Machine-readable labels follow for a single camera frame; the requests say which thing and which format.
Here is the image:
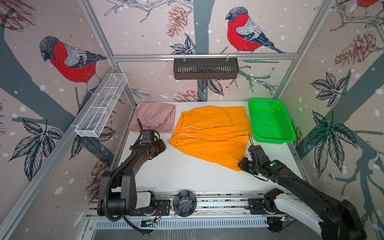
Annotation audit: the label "pink shorts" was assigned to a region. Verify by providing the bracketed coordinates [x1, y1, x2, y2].
[128, 102, 176, 133]

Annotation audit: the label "orange shorts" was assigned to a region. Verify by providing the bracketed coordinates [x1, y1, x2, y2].
[169, 106, 252, 172]

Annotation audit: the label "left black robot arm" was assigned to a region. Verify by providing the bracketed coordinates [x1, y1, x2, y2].
[97, 130, 166, 222]

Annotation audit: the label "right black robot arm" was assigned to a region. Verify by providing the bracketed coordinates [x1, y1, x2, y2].
[238, 145, 367, 240]

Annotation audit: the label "green plastic basket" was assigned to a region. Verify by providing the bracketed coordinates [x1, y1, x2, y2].
[248, 98, 297, 145]

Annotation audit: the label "black round fan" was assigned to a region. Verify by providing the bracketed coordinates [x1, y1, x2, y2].
[173, 190, 197, 217]

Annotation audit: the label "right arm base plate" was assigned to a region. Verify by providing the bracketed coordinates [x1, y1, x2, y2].
[248, 198, 288, 216]

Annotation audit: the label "white mesh wall shelf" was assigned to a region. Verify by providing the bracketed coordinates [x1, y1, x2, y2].
[75, 73, 128, 138]

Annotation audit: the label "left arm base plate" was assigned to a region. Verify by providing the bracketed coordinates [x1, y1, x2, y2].
[132, 200, 171, 217]

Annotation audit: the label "black hanging wire basket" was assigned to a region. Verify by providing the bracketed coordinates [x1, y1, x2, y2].
[174, 58, 239, 80]

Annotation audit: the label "horizontal aluminium frame bar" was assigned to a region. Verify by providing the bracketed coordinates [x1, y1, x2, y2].
[113, 53, 298, 63]

